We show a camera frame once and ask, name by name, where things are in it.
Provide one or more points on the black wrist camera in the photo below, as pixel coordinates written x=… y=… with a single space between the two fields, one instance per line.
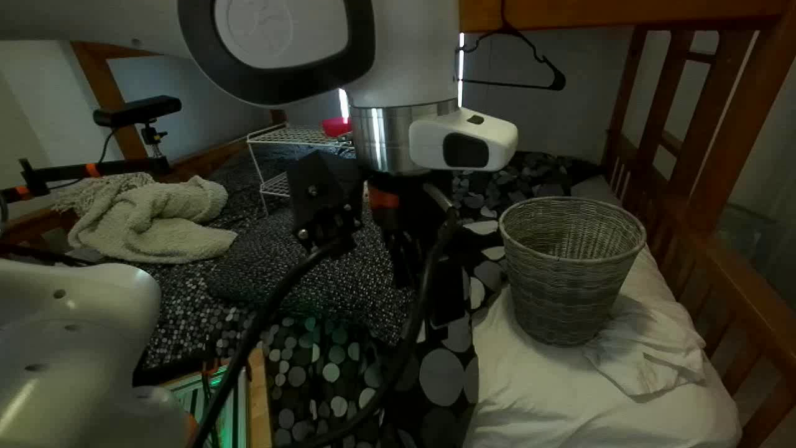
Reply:
x=324 y=194

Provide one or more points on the black white speckled blanket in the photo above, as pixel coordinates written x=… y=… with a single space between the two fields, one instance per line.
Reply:
x=182 y=313

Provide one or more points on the black tripod orange clamps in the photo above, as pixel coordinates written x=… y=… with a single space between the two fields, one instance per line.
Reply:
x=58 y=171

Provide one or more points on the grey wicker basket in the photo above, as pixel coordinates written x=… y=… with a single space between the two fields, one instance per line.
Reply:
x=574 y=282

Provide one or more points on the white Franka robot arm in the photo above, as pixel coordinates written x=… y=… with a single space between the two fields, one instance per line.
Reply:
x=407 y=49

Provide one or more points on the white bed sheet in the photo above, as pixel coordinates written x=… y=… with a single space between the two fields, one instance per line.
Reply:
x=564 y=399

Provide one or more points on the beige towel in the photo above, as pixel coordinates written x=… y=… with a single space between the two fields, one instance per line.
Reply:
x=151 y=219

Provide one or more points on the translucent plastic storage bin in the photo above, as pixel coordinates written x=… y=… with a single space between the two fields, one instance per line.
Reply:
x=208 y=399

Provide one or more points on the black speckled pillow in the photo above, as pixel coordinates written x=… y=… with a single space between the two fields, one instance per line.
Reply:
x=258 y=265

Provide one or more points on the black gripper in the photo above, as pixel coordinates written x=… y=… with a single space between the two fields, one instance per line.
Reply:
x=407 y=227

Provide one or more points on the wooden bunk bed frame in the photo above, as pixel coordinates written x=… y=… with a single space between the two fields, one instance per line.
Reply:
x=729 y=124

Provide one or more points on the black stereo camera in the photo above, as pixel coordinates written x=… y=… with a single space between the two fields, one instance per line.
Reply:
x=137 y=110

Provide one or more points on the black clothes hanger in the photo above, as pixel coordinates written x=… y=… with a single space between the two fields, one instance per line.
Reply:
x=558 y=79

